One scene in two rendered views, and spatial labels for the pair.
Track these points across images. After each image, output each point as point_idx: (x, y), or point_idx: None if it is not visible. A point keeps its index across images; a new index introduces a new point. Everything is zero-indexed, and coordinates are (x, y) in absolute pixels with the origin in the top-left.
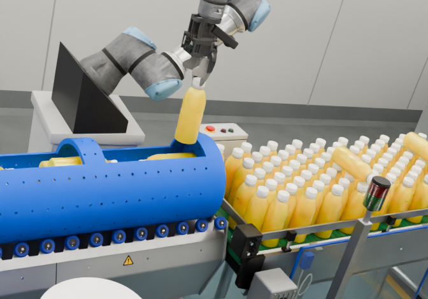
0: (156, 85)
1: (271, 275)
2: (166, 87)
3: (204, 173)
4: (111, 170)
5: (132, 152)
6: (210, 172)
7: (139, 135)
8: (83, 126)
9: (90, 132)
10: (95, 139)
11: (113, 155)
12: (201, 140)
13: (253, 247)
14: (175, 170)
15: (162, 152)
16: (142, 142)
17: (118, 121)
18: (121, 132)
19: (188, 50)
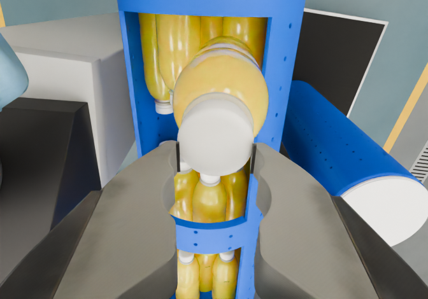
0: (0, 102)
1: None
2: (11, 75)
3: (294, 32)
4: (256, 212)
5: (135, 97)
6: (297, 13)
7: (93, 76)
8: (93, 185)
9: (97, 165)
10: (102, 149)
11: (139, 128)
12: (222, 3)
13: None
14: (277, 104)
15: (127, 25)
16: (98, 62)
17: (79, 134)
18: (88, 112)
19: None
